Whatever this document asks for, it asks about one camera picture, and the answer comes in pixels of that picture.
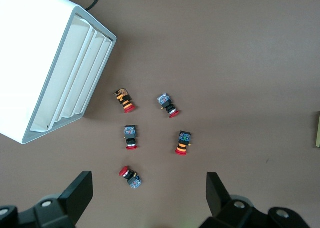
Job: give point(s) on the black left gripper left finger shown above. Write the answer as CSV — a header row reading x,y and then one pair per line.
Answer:
x,y
77,195

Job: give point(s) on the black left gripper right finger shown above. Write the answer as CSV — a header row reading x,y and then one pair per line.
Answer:
x,y
217,195

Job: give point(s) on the red mushroom button grey block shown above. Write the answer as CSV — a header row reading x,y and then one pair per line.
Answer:
x,y
130,132
133,181
165,100

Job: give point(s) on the red button orange striped collar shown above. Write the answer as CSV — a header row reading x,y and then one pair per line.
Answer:
x,y
184,139

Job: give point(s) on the red button orange block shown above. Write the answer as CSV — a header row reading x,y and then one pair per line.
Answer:
x,y
122,95

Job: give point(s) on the white slotted storage rack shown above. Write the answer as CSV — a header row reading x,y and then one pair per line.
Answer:
x,y
30,62

